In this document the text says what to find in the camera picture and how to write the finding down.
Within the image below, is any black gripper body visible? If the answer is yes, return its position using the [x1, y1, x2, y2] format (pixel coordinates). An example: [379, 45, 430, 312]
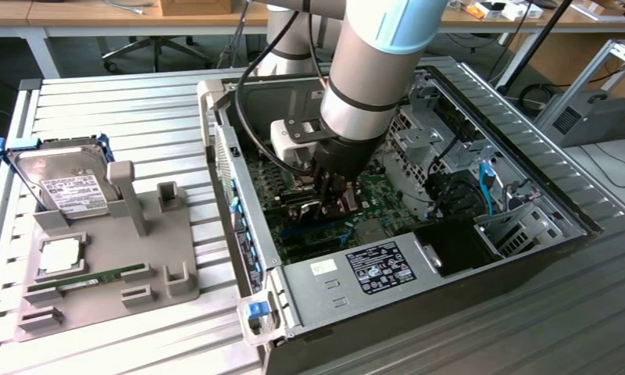
[311, 135, 382, 187]

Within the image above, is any graphics card with metal bracket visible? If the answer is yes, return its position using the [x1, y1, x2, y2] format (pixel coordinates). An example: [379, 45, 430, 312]
[259, 183, 359, 227]

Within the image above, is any green motherboard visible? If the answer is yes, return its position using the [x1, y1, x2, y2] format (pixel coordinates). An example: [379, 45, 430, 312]
[243, 136, 422, 265]

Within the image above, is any silver chipset heatsink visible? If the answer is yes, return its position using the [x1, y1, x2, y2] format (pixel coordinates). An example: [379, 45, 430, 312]
[353, 220, 391, 243]

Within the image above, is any metal drive cage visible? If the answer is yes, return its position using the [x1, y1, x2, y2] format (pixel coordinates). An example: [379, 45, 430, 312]
[387, 103, 501, 188]

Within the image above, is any grey power supply unit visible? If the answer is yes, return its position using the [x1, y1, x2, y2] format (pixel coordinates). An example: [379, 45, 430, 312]
[279, 232, 443, 329]

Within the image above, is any blue case latch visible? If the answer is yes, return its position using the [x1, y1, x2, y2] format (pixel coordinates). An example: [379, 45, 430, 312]
[243, 300, 269, 320]

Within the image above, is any metal disk bay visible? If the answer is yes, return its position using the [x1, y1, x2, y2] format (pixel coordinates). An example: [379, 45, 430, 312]
[473, 202, 563, 259]

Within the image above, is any open black PC case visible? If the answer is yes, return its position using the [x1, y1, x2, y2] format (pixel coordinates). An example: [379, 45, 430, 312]
[195, 64, 603, 375]

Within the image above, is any grey parts rack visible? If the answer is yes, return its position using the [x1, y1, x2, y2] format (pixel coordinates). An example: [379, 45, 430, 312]
[11, 159, 202, 345]

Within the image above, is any white orange small box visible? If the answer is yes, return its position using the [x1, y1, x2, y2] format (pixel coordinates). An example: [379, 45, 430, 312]
[470, 1, 506, 20]

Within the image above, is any black slanted pole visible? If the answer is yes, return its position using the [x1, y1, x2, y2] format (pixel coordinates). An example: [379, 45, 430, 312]
[494, 0, 574, 95]

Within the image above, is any office chair base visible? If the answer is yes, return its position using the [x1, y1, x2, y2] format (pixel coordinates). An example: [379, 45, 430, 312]
[101, 34, 211, 73]

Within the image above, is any green RAM stick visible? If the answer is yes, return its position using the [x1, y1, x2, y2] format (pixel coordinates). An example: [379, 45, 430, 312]
[27, 265, 146, 294]

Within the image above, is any hard disk in blue caddy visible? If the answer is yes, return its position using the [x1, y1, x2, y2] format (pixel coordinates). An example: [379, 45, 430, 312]
[0, 132, 123, 222]

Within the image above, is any grey computer tower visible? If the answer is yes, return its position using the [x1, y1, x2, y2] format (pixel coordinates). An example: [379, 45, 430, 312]
[535, 89, 625, 148]

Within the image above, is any silver CPU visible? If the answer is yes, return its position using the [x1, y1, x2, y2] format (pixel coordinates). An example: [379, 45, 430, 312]
[38, 238, 83, 274]

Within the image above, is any wooden desk with small boxes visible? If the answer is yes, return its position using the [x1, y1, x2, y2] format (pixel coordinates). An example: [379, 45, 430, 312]
[426, 0, 625, 48]

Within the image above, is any wooden desk with cardboard box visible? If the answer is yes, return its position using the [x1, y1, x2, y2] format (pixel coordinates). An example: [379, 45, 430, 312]
[0, 0, 269, 79]

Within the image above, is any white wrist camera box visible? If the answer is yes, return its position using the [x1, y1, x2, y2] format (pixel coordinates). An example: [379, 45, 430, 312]
[269, 116, 327, 165]

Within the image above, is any black wire bundle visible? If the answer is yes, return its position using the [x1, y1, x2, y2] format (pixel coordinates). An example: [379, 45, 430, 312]
[423, 134, 489, 220]

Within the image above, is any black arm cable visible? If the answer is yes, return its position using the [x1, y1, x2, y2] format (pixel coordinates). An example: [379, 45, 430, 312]
[235, 0, 323, 175]

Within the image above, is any blue wire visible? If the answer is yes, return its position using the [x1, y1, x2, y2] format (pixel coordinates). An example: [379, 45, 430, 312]
[477, 162, 498, 216]

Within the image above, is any aluminium profile frame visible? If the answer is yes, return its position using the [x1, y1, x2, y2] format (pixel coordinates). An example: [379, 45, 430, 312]
[533, 38, 625, 130]

